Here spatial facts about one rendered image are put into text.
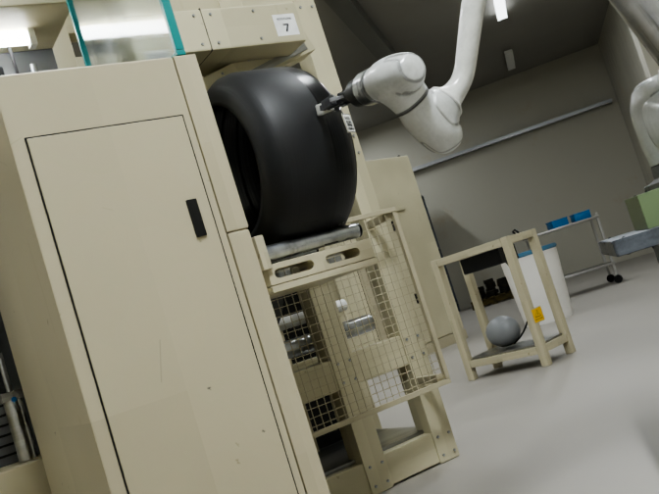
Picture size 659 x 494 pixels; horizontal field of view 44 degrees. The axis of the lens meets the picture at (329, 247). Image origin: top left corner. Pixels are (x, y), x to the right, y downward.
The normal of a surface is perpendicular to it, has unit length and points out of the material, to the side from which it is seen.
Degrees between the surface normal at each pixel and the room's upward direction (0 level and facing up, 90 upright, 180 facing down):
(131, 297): 90
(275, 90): 59
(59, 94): 90
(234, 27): 90
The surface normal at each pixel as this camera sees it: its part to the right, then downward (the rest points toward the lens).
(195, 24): 0.48, -0.22
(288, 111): 0.38, -0.47
